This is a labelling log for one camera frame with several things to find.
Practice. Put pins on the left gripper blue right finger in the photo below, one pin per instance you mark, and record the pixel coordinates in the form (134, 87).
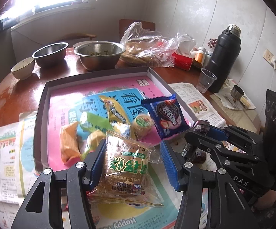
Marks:
(184, 177)

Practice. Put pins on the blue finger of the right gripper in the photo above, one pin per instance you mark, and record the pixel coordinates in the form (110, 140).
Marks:
(232, 134)
(218, 153)

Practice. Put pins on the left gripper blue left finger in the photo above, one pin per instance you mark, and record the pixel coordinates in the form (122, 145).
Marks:
(81, 178)

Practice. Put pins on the small brown cake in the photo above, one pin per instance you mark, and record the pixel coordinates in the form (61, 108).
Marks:
(201, 126)

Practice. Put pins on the orange snack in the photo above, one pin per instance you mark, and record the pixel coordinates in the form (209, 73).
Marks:
(69, 147)

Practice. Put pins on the clear sesame cake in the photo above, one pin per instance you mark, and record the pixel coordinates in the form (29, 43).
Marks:
(125, 176)

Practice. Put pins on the blue Oreo packet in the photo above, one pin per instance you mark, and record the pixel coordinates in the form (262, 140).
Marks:
(166, 114)

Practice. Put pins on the green yellow snack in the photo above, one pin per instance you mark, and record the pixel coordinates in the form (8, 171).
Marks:
(92, 129)

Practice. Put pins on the round green label pastry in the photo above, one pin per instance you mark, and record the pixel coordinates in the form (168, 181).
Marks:
(142, 125)

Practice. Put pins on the gold yellow snack packet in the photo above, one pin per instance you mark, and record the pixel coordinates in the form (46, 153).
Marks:
(117, 117)

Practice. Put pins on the red snack packet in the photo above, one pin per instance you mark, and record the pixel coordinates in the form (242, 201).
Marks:
(92, 193)

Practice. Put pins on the Snickers bar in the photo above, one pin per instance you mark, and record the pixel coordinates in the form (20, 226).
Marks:
(193, 154)

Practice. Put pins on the crumpled white paper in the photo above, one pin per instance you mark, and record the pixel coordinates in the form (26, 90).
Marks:
(228, 102)

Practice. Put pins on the small steel cup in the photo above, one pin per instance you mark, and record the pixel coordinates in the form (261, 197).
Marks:
(236, 92)

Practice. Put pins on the clear plastic cup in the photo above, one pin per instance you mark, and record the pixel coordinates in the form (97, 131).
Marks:
(205, 80)

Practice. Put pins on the pink and blue book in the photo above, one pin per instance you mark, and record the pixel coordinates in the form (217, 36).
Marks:
(81, 103)

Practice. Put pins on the newspaper sheet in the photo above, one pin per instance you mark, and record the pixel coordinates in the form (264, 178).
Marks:
(18, 173)

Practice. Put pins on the orange pill bottle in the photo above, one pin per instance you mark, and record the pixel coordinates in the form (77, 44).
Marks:
(200, 55)

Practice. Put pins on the red tissue box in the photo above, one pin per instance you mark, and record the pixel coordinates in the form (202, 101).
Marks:
(182, 62)

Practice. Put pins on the black thermos bottle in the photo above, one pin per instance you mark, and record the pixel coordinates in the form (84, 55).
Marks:
(226, 51)

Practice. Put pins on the dried flower bunch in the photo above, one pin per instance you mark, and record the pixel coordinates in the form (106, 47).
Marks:
(212, 43)

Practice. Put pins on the grey shallow cardboard box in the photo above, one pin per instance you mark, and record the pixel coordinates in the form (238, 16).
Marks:
(40, 136)

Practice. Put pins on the clear plastic bag with bread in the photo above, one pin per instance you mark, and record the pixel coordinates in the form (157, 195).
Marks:
(151, 48)

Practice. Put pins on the large steel bowl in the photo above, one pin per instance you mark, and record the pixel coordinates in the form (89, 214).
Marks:
(99, 55)

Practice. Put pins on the small ceramic bowl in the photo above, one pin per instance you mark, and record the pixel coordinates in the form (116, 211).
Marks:
(23, 69)

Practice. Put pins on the white ceramic bowl behind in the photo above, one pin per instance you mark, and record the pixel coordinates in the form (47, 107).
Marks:
(82, 43)

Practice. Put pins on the wall power outlet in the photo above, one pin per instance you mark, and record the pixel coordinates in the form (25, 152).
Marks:
(270, 58)

